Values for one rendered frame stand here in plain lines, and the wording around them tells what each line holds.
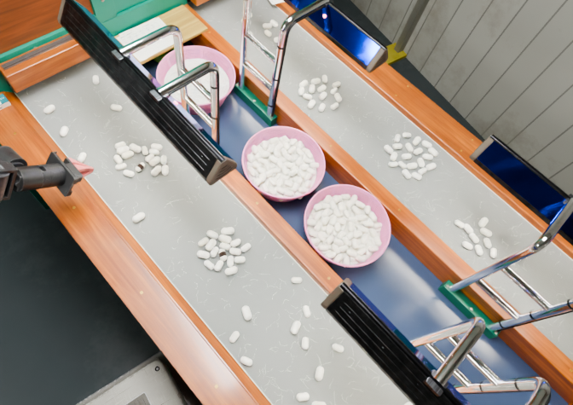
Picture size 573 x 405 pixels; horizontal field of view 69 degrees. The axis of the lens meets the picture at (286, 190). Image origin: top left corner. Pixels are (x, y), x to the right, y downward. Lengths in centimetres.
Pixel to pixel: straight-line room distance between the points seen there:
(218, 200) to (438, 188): 72
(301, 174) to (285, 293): 39
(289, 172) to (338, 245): 28
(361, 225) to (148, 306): 66
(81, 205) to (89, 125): 29
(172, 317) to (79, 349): 88
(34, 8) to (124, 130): 41
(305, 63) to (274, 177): 50
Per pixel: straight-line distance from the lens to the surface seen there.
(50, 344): 202
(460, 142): 158
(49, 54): 151
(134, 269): 119
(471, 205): 150
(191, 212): 125
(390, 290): 134
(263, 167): 135
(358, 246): 129
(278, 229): 121
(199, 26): 166
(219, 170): 92
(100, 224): 125
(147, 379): 143
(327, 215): 129
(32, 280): 211
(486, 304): 138
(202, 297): 117
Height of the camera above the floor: 188
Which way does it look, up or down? 62 degrees down
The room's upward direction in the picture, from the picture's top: 17 degrees clockwise
